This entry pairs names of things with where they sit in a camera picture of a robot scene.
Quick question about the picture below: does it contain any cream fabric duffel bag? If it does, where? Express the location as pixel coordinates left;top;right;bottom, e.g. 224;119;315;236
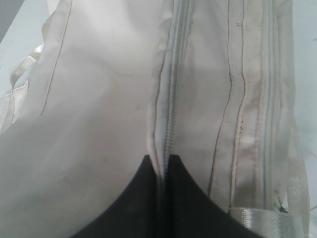
0;0;310;238

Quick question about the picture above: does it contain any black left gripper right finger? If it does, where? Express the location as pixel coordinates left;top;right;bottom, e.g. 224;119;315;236
164;155;253;238

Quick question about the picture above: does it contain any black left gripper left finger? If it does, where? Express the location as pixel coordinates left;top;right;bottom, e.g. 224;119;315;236
73;155;157;238

